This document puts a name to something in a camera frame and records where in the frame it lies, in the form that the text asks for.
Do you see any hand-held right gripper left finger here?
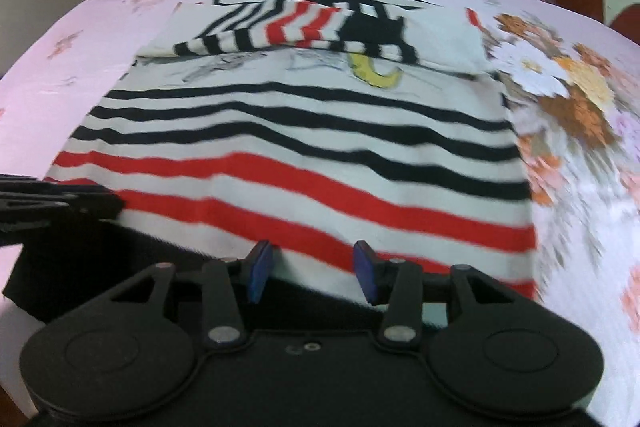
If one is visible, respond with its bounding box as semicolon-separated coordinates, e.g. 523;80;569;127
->
107;241;276;350

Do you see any striped knit sweater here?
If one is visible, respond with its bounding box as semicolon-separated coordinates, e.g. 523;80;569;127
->
2;0;541;343

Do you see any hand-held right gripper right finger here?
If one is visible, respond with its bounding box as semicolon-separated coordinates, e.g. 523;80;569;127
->
352;241;526;350

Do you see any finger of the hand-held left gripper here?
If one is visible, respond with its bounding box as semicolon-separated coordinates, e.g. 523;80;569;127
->
0;174;126;238

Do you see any bed with pink floral sheet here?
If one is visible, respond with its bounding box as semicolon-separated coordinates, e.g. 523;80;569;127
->
0;0;640;427

